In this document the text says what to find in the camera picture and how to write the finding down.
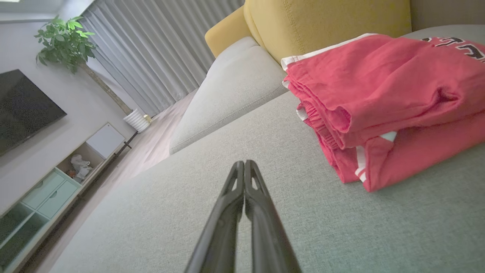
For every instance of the grey sofa backrest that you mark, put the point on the grey sofa backrest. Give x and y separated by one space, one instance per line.
447 13

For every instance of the yellow sofa cushion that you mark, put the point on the yellow sofa cushion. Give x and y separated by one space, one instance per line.
322 22

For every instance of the black flat television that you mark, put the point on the black flat television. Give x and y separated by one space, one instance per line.
22 110

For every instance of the green potted tree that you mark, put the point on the green potted tree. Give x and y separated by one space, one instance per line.
64 41

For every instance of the large grey sofa seat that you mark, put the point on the large grey sofa seat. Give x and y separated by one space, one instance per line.
170 212

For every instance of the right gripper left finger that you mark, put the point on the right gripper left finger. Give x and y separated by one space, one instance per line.
219 231

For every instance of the white ribbed plant pot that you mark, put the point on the white ribbed plant pot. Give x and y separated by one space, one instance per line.
136 120

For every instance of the small grey sofa cushion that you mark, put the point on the small grey sofa cushion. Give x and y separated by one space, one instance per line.
227 91

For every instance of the grey pleated curtain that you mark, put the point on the grey pleated curtain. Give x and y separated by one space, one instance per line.
159 49

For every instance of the red Bulls basketball jersey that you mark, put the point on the red Bulls basketball jersey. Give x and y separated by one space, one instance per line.
416 163

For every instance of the white toy in cabinet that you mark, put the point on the white toy in cabinet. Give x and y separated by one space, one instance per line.
80 167

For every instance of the red basketball shorts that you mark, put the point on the red basketball shorts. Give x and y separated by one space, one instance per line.
379 83

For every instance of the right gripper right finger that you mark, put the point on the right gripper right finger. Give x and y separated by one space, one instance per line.
269 235

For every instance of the white television cabinet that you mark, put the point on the white television cabinet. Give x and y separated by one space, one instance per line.
49 193

